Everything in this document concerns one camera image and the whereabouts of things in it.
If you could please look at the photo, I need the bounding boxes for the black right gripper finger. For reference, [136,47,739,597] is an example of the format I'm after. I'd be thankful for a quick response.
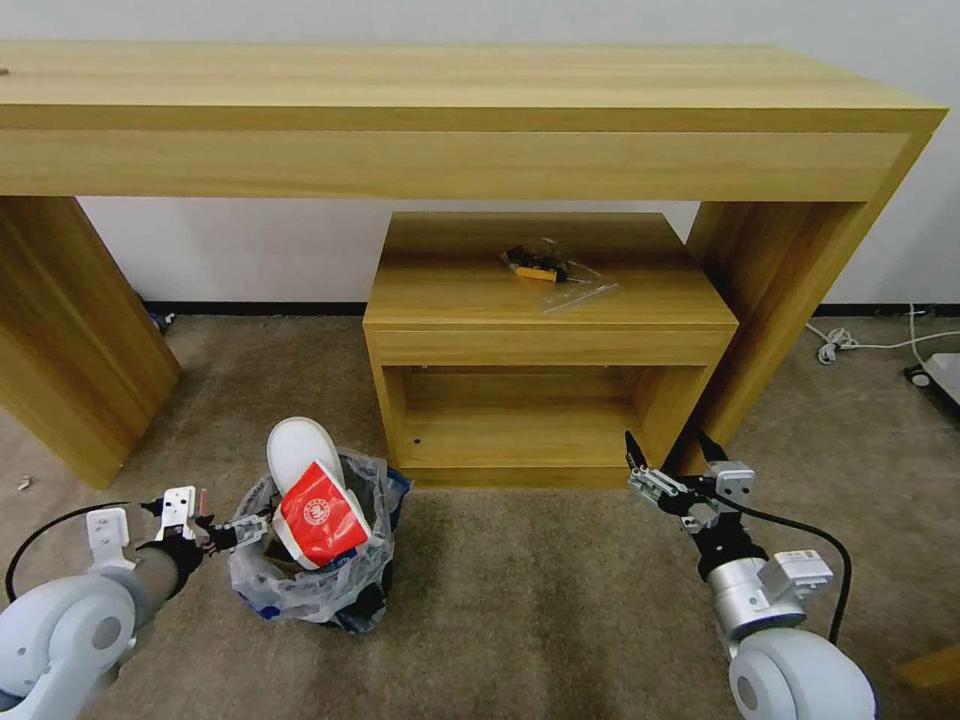
[624,429,696,525]
[696,428,730,481]

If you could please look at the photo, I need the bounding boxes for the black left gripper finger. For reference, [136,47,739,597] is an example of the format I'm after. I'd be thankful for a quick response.
[211,529,270,558]
[212,510,276,538]

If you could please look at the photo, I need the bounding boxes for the clear plastic bin liner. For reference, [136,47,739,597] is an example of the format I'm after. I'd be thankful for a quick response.
[227,447,415,636]

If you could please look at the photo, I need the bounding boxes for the black trash bin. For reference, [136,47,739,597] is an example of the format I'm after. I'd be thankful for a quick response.
[254,468,414,636]

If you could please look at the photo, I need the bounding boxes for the white and red paper bowl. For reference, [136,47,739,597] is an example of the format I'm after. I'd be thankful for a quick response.
[266,416,375,570]

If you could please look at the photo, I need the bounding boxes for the small wooden cabinet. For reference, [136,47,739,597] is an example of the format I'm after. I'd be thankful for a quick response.
[362,212,741,491]

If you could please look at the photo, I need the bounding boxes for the clear plastic zip bag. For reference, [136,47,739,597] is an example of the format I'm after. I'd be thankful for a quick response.
[499,237,621,317]

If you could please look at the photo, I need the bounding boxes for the white wheeled device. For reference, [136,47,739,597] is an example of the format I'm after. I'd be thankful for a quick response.
[902,351,960,430]

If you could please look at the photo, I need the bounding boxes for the long wooden desk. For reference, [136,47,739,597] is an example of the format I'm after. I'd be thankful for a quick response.
[0,41,950,491]

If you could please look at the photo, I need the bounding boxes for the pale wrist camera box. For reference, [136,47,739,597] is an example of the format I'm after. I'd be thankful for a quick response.
[157,485,208,543]
[706,459,757,502]

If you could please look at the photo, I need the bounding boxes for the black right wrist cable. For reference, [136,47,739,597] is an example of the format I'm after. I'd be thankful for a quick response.
[709,491,854,648]

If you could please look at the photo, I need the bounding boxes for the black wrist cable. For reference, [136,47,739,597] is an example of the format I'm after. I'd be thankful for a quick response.
[3,500,155,603]
[709,491,854,648]

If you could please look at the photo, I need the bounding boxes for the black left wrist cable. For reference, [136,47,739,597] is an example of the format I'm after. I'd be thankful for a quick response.
[3,500,155,603]

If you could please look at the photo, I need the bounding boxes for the white floor cable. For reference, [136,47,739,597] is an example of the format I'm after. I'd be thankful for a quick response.
[815,302,960,367]

